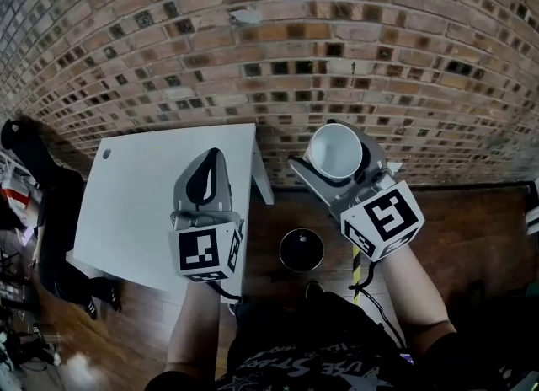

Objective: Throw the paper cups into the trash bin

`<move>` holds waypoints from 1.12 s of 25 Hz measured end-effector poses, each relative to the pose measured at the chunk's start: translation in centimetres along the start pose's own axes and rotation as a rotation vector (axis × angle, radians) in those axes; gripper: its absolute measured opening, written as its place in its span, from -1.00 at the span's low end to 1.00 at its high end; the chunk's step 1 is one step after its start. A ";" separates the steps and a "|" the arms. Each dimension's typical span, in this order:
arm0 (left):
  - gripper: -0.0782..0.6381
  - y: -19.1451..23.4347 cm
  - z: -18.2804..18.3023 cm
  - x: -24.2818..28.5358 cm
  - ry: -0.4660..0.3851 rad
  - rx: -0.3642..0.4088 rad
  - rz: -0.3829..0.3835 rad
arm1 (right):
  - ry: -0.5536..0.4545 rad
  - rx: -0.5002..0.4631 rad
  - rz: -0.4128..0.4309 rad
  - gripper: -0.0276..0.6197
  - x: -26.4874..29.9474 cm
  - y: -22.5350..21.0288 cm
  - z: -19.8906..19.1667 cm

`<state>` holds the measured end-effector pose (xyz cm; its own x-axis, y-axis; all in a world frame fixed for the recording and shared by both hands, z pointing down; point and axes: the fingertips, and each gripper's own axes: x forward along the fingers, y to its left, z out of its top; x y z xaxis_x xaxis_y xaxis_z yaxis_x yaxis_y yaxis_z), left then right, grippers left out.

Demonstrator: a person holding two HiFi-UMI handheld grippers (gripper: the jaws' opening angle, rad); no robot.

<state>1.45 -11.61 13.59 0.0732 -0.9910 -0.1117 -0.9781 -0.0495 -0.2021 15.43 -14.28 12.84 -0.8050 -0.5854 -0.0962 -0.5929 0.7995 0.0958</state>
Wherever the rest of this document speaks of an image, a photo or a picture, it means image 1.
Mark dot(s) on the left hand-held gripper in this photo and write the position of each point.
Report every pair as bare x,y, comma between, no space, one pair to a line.
198,246

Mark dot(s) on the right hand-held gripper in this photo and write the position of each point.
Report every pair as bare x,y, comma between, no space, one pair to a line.
385,221

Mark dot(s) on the white paper cup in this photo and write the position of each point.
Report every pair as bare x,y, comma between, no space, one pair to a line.
334,149

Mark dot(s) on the black round trash bin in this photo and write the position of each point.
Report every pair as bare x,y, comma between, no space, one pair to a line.
301,250

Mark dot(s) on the person's left forearm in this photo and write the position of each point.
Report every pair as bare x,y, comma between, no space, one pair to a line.
195,330

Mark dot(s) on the person's right forearm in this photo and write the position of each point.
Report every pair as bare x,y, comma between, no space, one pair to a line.
410,296

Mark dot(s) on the white table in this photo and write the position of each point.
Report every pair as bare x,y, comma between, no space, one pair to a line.
135,212

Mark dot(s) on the yellow black striped floor tape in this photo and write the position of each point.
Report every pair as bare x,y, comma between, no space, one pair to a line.
356,263

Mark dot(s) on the grey round table grommet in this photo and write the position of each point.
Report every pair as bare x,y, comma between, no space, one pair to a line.
107,154

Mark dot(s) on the person's dark shoe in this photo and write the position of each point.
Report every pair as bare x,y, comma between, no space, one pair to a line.
314,288

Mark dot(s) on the person's black printed shirt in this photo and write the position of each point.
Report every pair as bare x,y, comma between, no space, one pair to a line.
320,347

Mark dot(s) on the red and white object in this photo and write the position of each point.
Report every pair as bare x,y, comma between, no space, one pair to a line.
14,197

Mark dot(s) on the black white striped object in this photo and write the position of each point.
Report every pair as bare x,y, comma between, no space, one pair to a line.
532,221

